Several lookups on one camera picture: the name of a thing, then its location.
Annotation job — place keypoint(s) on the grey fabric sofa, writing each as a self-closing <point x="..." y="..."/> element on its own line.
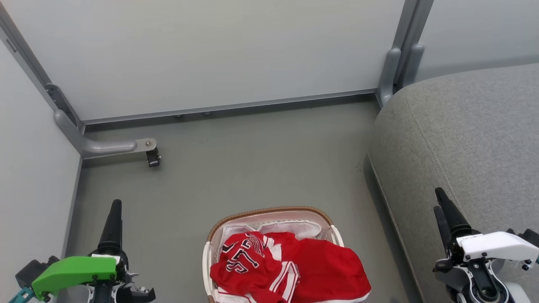
<point x="463" y="139"/>

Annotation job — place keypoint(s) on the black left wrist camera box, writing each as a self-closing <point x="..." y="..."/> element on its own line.
<point x="33" y="269"/>

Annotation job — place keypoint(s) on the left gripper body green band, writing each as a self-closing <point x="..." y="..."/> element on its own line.
<point x="76" y="269"/>

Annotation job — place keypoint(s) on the white fabric basket liner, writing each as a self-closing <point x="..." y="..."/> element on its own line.
<point x="294" y="229"/>

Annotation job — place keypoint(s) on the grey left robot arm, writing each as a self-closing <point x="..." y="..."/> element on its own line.
<point x="72" y="295"/>

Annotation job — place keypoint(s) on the black caster wheel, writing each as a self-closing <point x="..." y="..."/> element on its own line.
<point x="153" y="158"/>

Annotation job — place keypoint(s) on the white laundry basket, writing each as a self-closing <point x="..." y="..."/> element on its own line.
<point x="273" y="216"/>

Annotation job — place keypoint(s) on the grey aluminium partition post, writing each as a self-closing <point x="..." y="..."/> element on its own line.
<point x="410" y="29"/>
<point x="29" y="63"/>

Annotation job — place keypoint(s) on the grey aluminium partition rail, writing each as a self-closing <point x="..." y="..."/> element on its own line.
<point x="231" y="106"/>

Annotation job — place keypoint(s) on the red jersey with white stripes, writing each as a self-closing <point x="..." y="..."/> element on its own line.
<point x="324" y="269"/>

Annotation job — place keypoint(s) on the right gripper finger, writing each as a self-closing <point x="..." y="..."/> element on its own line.
<point x="442" y="229"/>
<point x="451" y="212"/>

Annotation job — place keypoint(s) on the grey rounded partition foot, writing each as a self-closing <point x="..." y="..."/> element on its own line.
<point x="413" y="63"/>
<point x="388" y="75"/>

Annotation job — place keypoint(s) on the grey partition foot with caster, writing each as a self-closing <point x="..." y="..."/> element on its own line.
<point x="105" y="146"/>

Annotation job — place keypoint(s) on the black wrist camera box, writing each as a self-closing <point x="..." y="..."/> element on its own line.
<point x="33" y="269"/>
<point x="531" y="237"/>

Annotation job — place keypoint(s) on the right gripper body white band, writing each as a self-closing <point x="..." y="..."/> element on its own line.
<point x="492" y="246"/>

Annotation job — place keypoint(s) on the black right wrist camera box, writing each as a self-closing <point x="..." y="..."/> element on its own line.
<point x="531" y="237"/>

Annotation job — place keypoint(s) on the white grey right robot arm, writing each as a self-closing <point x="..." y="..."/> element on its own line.
<point x="517" y="293"/>

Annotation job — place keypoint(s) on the dark grey metal bracket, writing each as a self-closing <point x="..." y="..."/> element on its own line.
<point x="62" y="103"/>

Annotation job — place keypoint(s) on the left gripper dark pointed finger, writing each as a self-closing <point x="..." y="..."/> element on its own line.
<point x="113" y="227"/>

